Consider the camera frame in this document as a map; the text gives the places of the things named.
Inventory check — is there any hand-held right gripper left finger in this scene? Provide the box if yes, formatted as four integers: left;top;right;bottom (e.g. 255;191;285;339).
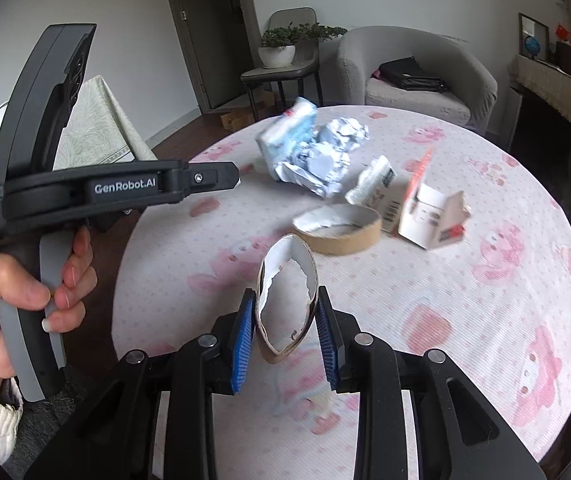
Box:
23;287;257;480

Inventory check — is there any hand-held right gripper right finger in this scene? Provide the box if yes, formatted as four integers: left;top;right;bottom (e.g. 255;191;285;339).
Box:
315;285;549;480

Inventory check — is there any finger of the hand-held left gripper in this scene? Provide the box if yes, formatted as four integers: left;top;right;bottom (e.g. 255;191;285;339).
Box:
180;160;242;197

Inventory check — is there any torn cardboard tube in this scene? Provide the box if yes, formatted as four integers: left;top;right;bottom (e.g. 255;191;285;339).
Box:
256;234;320;365

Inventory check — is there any white paper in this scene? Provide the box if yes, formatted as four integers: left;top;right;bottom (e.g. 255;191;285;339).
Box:
272;116;370;200

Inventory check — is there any person's left hand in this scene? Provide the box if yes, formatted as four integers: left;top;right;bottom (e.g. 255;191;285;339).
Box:
0;225;99;379

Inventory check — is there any flattened cardboard box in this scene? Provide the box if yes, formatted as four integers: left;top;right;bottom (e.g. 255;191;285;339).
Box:
220;91;286;134

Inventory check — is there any green patterned tablecloth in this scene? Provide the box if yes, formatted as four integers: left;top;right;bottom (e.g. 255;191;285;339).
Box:
50;75;159;173

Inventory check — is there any blue white tissue packet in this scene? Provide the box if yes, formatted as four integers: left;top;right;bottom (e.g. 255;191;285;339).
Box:
257;97;317;163

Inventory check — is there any potted plant white pot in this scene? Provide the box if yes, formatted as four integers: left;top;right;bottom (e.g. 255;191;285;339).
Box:
258;22;349;69

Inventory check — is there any dark grey door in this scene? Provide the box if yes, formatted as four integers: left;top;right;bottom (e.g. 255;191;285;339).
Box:
160;0;261;113

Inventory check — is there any pink printed tablecloth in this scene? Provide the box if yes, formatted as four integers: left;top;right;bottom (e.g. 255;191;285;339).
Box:
110;105;571;480

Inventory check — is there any torn red white carton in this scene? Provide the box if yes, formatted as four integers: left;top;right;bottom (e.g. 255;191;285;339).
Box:
398;146;471;251

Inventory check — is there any white barcode carton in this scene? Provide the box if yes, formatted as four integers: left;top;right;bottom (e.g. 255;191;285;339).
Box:
345;155;406;235

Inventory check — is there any grey dining chair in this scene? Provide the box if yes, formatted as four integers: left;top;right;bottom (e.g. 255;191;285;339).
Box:
240;7;323;123

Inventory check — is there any black bag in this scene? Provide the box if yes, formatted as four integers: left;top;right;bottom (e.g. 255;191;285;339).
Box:
378;57;449;93

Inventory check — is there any grey armchair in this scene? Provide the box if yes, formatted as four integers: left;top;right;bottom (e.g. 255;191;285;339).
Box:
336;26;497;133

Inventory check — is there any beige cloth cabinet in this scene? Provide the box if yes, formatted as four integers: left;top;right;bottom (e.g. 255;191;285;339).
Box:
508;52;571;161

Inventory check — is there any framed picture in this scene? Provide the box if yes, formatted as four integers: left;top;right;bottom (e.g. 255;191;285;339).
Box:
518;12;551;63

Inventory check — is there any flat cardboard ring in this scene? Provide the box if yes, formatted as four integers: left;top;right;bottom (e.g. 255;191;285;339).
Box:
293;203;382;256

